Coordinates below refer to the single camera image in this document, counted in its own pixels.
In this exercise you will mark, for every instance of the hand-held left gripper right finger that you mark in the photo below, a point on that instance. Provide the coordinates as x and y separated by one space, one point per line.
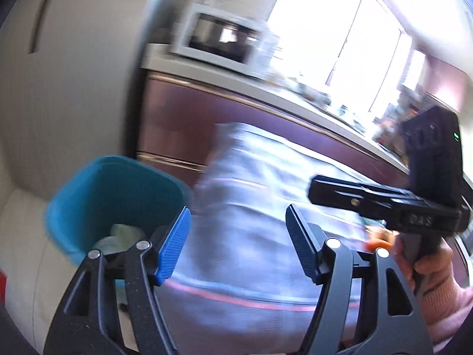
301 244

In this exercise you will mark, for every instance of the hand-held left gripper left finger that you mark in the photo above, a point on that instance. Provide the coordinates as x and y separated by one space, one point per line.
172 246

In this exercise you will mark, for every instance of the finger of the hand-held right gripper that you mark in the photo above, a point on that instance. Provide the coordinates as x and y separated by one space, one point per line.
343 192

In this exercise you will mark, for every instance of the blue plastic bin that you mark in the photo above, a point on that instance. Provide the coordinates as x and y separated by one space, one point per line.
111 192

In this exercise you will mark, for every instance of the person's right forearm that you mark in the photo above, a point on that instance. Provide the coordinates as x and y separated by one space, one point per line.
451 303

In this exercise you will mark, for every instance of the person's right hand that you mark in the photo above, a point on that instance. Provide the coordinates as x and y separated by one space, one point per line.
436 259

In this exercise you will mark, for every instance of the broken ceramic bowl shard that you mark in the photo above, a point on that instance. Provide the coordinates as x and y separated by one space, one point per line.
127 233
101 246

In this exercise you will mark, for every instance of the small orange peel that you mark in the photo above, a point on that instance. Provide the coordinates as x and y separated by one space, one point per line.
380 243

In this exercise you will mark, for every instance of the checkered blue tablecloth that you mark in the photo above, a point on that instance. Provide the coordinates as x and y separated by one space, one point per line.
251 199

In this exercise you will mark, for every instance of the purple kitchen cabinet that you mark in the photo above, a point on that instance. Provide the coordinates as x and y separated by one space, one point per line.
207 118

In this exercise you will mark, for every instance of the kitchen window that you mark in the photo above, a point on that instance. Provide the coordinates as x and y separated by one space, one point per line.
332 26

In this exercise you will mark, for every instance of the red paper bag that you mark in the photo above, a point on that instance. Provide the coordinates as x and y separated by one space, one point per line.
3 286

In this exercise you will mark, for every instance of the silver refrigerator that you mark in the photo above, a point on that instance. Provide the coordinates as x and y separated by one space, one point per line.
74 81

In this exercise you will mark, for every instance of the white microwave oven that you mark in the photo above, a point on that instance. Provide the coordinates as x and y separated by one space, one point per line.
221 37

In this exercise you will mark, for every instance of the purple wall cabinet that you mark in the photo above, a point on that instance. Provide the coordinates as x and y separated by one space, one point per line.
449 81

